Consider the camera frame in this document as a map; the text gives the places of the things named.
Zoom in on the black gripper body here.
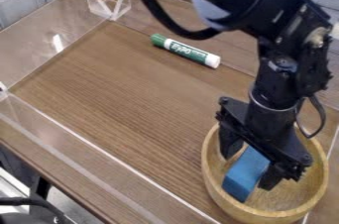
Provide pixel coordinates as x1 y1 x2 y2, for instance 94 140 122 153
216 88 312 181

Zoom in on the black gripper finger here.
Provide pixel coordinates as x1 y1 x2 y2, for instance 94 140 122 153
219 127 244 160
257 164 284 190

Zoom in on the blue rectangular block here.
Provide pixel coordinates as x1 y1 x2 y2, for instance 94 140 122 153
221 147 269 202

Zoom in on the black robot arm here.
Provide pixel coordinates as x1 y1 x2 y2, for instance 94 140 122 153
192 0 333 190

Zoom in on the brown wooden bowl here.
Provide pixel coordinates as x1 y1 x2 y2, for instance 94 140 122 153
201 124 328 224

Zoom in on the green Expo marker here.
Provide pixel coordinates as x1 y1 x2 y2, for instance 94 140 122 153
151 34 221 68

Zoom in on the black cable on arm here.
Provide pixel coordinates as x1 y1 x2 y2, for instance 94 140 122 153
293 94 328 140

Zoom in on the clear acrylic corner bracket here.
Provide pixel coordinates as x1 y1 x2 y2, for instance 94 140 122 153
85 0 130 21

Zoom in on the black cable lower left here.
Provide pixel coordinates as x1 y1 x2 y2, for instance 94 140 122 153
0 196 68 224

